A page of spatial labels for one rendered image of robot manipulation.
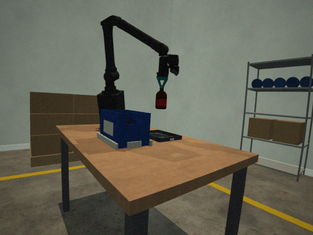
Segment blue bottle crate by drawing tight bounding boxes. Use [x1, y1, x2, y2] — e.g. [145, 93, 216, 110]
[100, 109, 151, 149]

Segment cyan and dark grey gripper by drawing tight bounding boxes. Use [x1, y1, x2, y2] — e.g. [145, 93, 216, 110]
[156, 64, 168, 89]

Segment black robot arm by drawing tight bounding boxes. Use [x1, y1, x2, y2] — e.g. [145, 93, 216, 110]
[101, 15, 179, 95]

